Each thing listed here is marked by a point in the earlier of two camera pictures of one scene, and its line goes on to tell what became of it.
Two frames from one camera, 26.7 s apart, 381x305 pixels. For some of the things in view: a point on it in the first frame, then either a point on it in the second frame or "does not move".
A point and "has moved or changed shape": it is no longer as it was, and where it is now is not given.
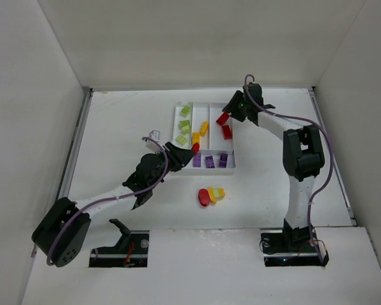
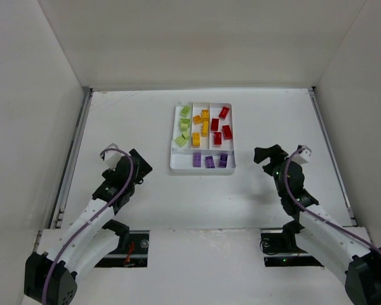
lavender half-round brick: [197, 160] does not move
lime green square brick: [185, 124] does not move
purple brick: [223, 160] does not move
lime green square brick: [181, 139] does not move
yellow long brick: [204, 128] does not move
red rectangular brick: [227, 132] does not move
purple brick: [209, 162] does not move
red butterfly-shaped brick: [195, 147] -> [214, 124]
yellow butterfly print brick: [195, 137] does not move
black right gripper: [239, 108] -> [272, 155]
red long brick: [223, 118] has moved or changed shape
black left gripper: [175, 156] -> [141, 164]
